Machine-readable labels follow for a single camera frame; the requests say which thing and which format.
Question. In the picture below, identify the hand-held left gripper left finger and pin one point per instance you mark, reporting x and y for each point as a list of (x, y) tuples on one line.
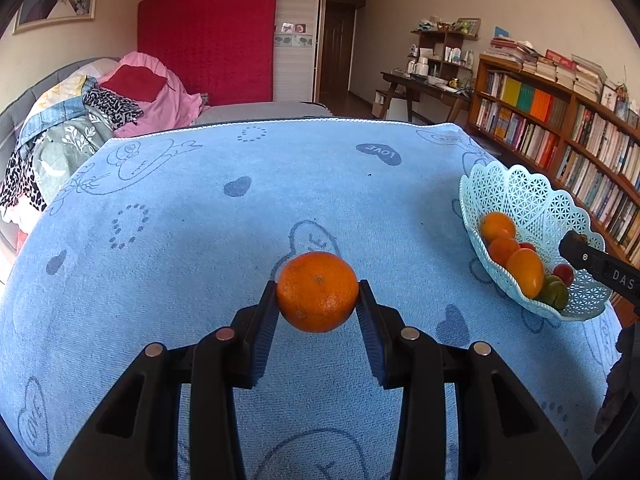
[(265, 340)]

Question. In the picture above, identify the blue yellow patchwork cloth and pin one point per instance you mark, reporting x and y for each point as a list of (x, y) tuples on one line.
[(55, 105)]

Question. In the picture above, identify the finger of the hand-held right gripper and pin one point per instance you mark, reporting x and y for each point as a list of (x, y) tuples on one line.
[(585, 260)]

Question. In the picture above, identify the wooden bookcase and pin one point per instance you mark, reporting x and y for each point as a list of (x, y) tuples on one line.
[(565, 142)]

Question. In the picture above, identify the orange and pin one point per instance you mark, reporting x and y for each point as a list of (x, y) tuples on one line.
[(502, 251), (497, 225), (317, 292)]

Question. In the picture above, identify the grey bed mattress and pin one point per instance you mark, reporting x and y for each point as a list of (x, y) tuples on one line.
[(260, 112)]

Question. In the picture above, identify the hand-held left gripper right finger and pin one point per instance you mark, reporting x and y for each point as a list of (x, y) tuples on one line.
[(371, 342)]

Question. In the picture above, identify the dark wooden door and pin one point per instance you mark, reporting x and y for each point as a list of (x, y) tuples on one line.
[(336, 55)]

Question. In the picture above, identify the person's right hand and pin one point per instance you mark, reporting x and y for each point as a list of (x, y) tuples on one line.
[(614, 385)]

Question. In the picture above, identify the floral grey quilt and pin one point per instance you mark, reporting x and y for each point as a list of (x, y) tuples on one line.
[(65, 147)]

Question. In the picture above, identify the white box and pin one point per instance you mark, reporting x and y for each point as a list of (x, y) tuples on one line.
[(395, 106)]

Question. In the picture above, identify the wooden desk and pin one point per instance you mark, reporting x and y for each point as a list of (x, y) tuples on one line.
[(425, 91)]

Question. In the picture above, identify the floral sticker strip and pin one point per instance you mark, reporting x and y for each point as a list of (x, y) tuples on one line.
[(294, 39)]

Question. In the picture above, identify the blue printed towel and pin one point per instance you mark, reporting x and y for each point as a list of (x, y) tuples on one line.
[(200, 210)]

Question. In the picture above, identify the green tomato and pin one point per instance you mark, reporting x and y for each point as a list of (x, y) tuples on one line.
[(552, 279), (555, 296)]

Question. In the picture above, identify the pile of bedding clothes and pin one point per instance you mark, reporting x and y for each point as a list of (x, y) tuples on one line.
[(30, 89)]

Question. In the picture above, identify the red upright mattress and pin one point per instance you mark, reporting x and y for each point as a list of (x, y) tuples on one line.
[(205, 40)]

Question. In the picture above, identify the red tomato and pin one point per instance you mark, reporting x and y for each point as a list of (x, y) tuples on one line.
[(527, 247), (564, 274)]

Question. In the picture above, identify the leopard print cloth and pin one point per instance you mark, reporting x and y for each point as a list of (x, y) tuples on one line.
[(20, 185), (112, 108)]

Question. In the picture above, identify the rows of shelved books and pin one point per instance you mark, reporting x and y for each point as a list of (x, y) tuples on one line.
[(540, 130)]

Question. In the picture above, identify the pink blanket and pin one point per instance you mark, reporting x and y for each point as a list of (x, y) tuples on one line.
[(160, 110)]

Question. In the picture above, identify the small picture frame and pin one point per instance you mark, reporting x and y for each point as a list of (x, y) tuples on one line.
[(469, 26)]

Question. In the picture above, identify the pale blue plastic lattice basket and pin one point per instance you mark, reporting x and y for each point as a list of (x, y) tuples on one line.
[(530, 195)]

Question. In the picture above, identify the stack of books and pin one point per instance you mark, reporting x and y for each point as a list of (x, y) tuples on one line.
[(545, 65)]

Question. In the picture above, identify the white kettle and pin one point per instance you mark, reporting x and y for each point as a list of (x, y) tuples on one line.
[(419, 66)]

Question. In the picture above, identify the wooden desktop shelf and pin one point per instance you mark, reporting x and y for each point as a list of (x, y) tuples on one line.
[(442, 35)]

